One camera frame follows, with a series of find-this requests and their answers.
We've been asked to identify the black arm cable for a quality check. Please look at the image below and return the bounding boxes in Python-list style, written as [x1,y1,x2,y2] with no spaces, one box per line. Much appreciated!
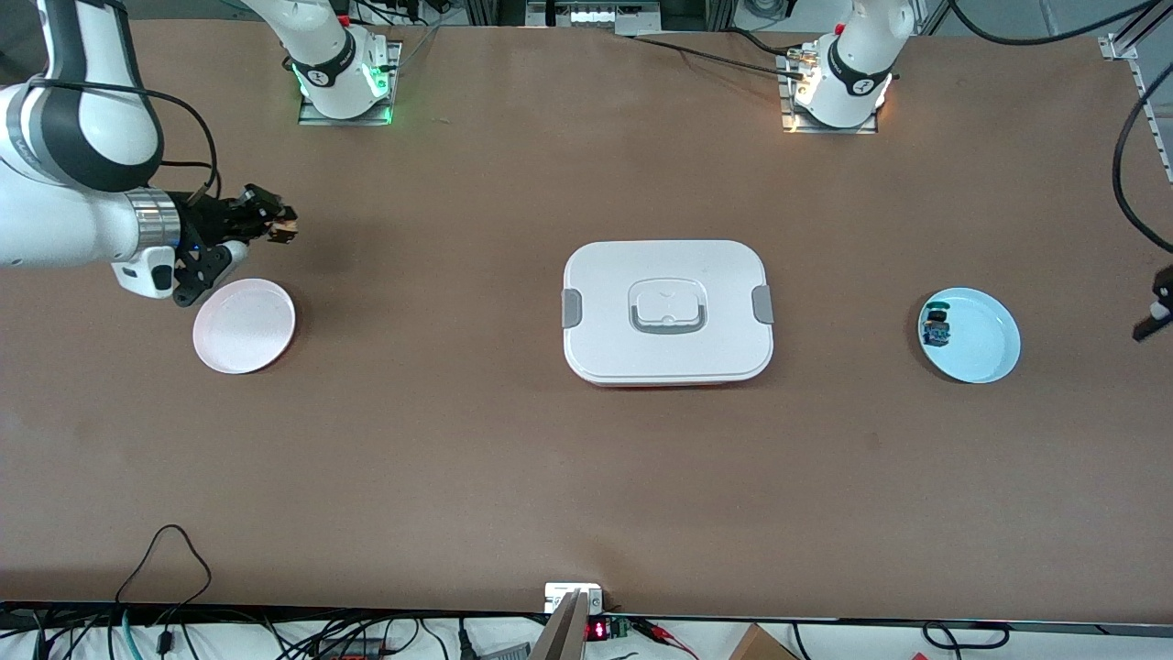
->
[27,78,222,199]
[948,0,1173,255]

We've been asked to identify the pale pink round plate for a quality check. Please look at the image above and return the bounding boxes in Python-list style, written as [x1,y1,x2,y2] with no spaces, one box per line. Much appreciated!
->
[192,279,297,375]

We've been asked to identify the small white metal bracket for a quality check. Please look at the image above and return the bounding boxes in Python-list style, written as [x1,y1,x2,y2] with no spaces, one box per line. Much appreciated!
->
[544,583,604,615]

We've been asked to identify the black coiled cable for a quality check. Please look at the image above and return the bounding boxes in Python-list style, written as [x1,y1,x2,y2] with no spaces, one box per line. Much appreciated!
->
[921,621,1011,650]

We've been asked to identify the red clip test leads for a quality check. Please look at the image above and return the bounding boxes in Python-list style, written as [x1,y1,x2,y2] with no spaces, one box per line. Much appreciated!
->
[632,618,699,659]

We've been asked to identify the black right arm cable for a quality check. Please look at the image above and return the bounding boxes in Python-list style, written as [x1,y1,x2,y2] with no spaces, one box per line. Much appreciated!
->
[27,78,222,199]

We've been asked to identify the grey slanted bar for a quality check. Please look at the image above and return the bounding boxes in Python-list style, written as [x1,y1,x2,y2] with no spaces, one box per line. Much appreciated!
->
[530,589,590,660]

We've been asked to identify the light blue round plate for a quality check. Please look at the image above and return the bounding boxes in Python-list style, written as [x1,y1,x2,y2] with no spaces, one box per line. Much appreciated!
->
[917,287,1022,384]

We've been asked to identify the white power strip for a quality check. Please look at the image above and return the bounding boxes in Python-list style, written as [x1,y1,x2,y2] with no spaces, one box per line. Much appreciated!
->
[527,0,663,30]

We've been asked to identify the white lidded lunch box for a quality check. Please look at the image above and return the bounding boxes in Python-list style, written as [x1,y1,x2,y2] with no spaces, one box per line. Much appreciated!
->
[561,239,776,389]

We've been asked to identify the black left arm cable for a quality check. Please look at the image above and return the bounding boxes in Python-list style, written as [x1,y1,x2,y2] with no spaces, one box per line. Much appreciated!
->
[948,0,1173,255]

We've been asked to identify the brown cardboard box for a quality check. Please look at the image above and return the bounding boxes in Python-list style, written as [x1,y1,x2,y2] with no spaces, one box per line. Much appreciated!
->
[729,623,800,660]

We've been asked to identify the black cable across table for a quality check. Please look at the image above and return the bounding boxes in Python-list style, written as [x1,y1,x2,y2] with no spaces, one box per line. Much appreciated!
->
[632,32,807,80]

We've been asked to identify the black looped thin cable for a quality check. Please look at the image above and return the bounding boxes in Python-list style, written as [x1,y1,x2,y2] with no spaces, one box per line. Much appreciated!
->
[115,524,214,629]

